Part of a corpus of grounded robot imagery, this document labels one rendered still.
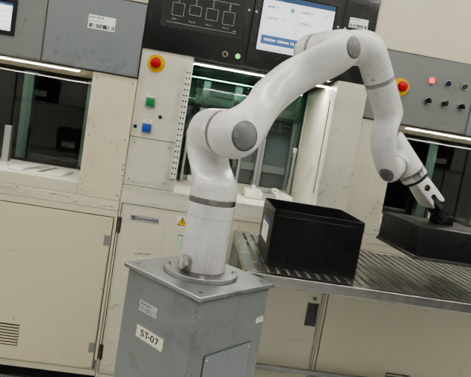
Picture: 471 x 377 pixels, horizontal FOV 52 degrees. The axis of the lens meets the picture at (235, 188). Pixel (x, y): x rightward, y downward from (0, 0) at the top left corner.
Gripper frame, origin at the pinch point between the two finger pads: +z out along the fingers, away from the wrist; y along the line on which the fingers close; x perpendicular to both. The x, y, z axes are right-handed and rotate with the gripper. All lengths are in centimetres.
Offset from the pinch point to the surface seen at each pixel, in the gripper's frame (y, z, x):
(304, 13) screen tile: 41, -81, -13
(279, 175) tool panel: 130, -17, 21
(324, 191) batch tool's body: 35.2, -20.3, 20.9
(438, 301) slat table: -22.8, 9.7, 21.4
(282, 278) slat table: -21, -22, 54
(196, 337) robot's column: -45, -32, 77
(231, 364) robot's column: -36, -18, 76
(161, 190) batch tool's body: 43, -57, 73
